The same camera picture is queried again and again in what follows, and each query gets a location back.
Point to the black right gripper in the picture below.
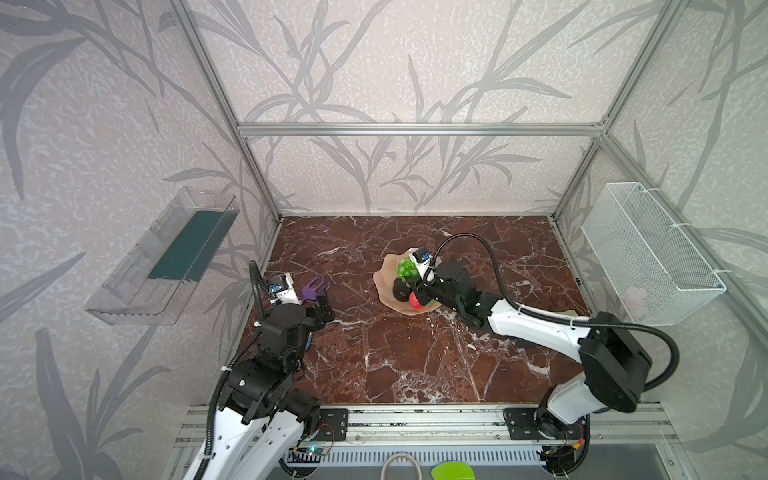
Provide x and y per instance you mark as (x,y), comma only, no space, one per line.
(424,291)

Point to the red fake fruit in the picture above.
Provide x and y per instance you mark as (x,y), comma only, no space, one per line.
(414,302)

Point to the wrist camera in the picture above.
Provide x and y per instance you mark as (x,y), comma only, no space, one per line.
(281,290)
(424,264)

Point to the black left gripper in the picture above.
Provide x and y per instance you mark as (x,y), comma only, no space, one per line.
(321,306)

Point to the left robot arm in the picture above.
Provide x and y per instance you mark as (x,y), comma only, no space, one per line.
(255,415)

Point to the pink object in basket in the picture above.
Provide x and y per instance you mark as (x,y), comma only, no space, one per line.
(635,300)

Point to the pink wavy fruit bowl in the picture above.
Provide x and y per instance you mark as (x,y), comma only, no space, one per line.
(383,280)

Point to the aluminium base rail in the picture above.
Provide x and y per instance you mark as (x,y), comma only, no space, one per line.
(484,424)

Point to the purple toy garden fork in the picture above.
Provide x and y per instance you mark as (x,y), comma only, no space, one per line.
(315,288)

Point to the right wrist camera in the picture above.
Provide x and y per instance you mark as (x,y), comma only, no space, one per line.
(424,264)

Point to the green object at bottom edge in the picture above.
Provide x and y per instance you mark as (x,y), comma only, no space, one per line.
(452,470)

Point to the white wire mesh basket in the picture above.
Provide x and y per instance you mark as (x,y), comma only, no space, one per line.
(640,245)

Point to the dark fake avocado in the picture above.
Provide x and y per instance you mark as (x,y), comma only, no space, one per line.
(401,290)

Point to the clear plastic wall tray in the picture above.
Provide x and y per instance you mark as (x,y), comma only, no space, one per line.
(152,285)

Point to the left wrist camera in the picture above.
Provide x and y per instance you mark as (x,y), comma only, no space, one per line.
(281,290)

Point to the green fake grape bunch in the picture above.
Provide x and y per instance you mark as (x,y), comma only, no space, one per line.
(407,272)

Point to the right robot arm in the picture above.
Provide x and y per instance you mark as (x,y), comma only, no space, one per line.
(614,365)

